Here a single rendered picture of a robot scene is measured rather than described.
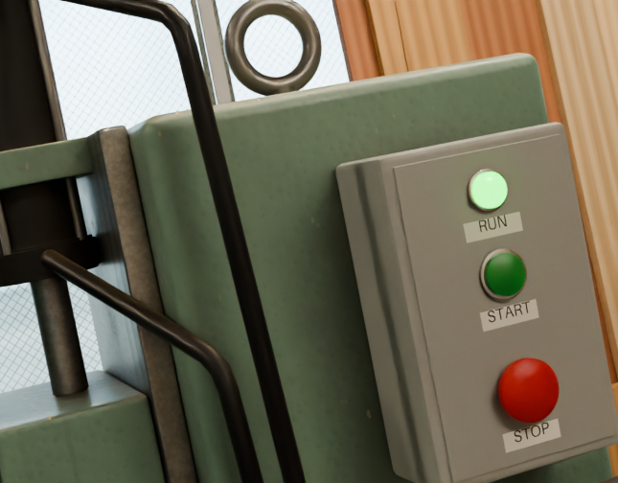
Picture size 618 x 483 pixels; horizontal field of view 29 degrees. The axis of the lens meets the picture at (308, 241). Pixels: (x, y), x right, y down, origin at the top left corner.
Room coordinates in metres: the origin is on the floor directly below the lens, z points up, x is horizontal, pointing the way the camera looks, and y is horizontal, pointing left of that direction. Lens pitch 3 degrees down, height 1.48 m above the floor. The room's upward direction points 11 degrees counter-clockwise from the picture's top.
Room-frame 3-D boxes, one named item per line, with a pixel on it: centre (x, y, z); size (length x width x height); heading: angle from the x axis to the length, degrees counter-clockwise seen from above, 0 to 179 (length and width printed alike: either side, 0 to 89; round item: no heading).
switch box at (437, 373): (0.59, -0.08, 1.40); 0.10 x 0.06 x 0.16; 109
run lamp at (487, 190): (0.55, -0.09, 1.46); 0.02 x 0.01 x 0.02; 109
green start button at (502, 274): (0.55, -0.09, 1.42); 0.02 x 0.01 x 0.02; 109
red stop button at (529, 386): (0.55, -0.09, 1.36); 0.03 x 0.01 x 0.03; 109
